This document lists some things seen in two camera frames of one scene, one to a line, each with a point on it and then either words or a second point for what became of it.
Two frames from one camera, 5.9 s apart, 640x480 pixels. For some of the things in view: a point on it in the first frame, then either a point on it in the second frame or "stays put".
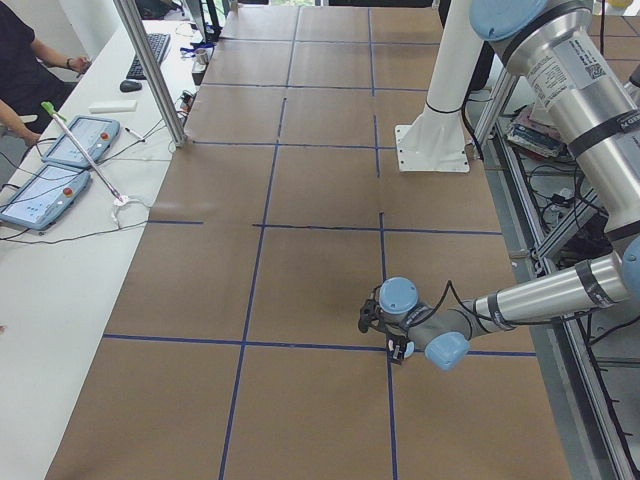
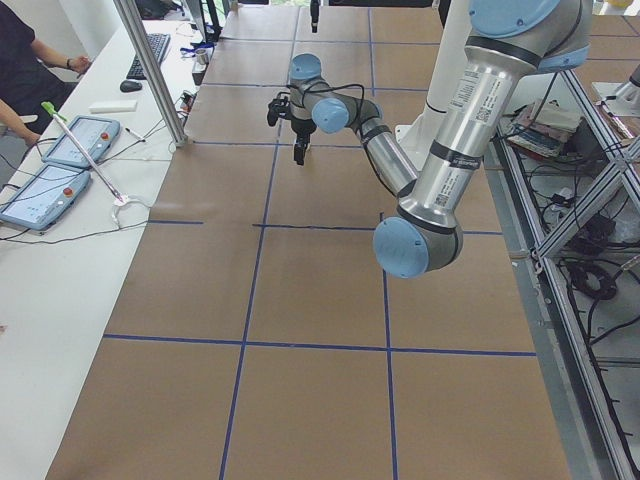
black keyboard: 158,43 stays put
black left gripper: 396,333 to 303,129
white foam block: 112,106 stays put
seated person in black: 32,93 stays put
